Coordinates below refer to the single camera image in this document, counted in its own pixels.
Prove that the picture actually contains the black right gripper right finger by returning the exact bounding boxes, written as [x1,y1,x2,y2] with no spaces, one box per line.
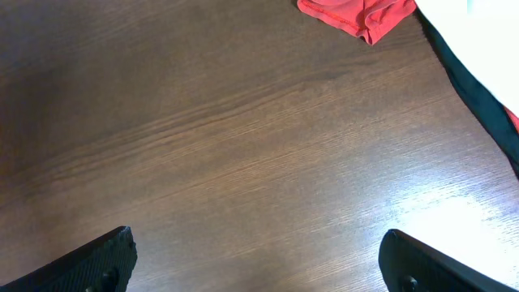
[378,229,517,292]

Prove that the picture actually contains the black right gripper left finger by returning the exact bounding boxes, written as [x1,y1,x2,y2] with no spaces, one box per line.
[1,226,137,292]

